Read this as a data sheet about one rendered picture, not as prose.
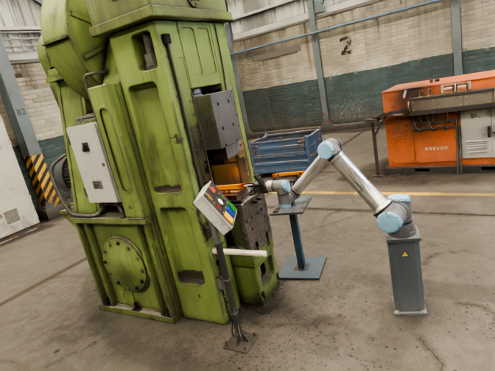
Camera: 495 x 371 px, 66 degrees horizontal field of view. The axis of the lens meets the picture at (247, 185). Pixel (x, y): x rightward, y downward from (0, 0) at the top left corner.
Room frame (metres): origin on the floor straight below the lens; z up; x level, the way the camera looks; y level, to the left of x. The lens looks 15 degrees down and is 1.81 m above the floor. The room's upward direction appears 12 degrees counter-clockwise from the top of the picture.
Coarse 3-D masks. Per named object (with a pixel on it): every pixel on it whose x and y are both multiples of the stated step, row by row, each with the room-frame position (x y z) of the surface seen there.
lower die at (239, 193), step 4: (232, 188) 2.98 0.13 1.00; (236, 188) 2.95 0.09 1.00; (240, 188) 2.93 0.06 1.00; (244, 188) 2.96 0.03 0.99; (224, 192) 2.96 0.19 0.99; (228, 192) 2.93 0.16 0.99; (232, 192) 2.91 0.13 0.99; (236, 192) 2.89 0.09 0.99; (240, 192) 2.90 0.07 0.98; (244, 192) 2.95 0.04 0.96; (248, 192) 3.01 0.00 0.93; (232, 196) 2.86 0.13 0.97; (236, 196) 2.85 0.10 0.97; (240, 196) 2.90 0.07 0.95; (244, 196) 2.94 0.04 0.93
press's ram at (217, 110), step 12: (204, 96) 2.83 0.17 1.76; (216, 96) 2.86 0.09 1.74; (228, 96) 3.00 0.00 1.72; (204, 108) 2.84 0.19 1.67; (216, 108) 2.83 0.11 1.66; (228, 108) 2.98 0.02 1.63; (204, 120) 2.85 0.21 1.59; (216, 120) 2.80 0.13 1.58; (228, 120) 2.95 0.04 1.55; (204, 132) 2.87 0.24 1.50; (216, 132) 2.81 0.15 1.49; (228, 132) 2.91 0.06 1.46; (216, 144) 2.82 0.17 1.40; (228, 144) 2.89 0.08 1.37
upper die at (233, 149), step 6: (234, 144) 2.96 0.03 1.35; (210, 150) 2.92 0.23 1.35; (216, 150) 2.89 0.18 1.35; (222, 150) 2.86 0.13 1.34; (228, 150) 2.87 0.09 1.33; (234, 150) 2.94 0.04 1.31; (210, 156) 2.92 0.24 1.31; (216, 156) 2.90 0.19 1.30; (222, 156) 2.86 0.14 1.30; (228, 156) 2.86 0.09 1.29
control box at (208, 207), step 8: (208, 184) 2.48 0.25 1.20; (200, 192) 2.41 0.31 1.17; (208, 192) 2.36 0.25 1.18; (216, 192) 2.47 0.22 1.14; (200, 200) 2.24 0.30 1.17; (208, 200) 2.25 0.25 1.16; (216, 200) 2.35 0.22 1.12; (224, 200) 2.47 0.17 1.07; (200, 208) 2.24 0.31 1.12; (208, 208) 2.23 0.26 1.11; (216, 208) 2.25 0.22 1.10; (224, 208) 2.36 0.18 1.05; (208, 216) 2.24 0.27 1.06; (216, 216) 2.23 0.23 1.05; (224, 216) 2.25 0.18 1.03; (216, 224) 2.23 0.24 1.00; (224, 224) 2.23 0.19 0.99; (232, 224) 2.26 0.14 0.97; (224, 232) 2.23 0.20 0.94
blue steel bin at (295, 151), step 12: (288, 132) 7.33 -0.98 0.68; (300, 132) 7.20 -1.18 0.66; (312, 132) 6.74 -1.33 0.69; (252, 144) 6.96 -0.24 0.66; (264, 144) 6.84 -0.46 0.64; (276, 144) 6.72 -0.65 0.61; (288, 144) 6.60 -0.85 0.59; (300, 144) 6.47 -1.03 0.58; (312, 144) 6.60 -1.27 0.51; (252, 156) 6.97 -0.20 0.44; (264, 156) 6.85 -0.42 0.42; (276, 156) 6.72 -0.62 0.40; (288, 156) 6.60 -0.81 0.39; (300, 156) 6.50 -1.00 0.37; (312, 156) 6.53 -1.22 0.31; (264, 168) 6.88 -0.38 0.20; (276, 168) 6.76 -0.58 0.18; (288, 168) 6.63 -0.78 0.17; (300, 168) 6.50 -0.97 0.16
